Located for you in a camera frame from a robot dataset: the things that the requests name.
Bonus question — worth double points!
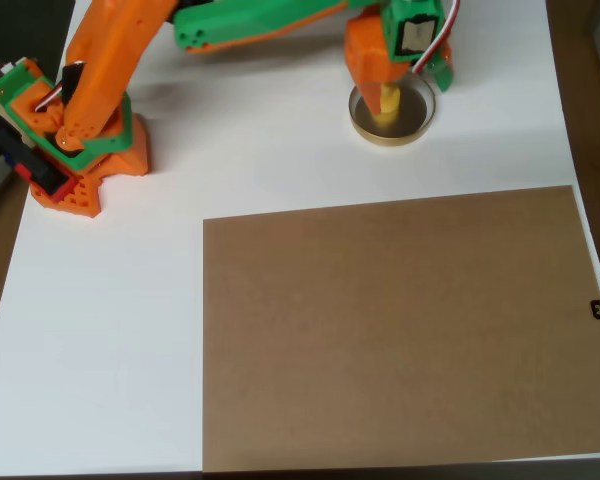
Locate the brown fibreboard sheet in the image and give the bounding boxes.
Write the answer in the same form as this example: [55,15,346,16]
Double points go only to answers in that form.
[201,184,600,474]

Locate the white and red servo cable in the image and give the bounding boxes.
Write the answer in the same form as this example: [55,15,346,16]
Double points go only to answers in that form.
[412,0,462,76]

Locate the black and red electronics box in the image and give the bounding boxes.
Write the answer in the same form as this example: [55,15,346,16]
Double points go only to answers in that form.
[0,108,77,202]

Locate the orange robot base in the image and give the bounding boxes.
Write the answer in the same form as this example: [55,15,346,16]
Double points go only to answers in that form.
[28,112,152,220]

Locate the round gold-rimmed dish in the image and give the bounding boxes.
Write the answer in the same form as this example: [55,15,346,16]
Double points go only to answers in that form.
[348,67,437,148]

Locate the small yellow figure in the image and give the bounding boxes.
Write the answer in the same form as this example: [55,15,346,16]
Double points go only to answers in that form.
[381,84,402,129]

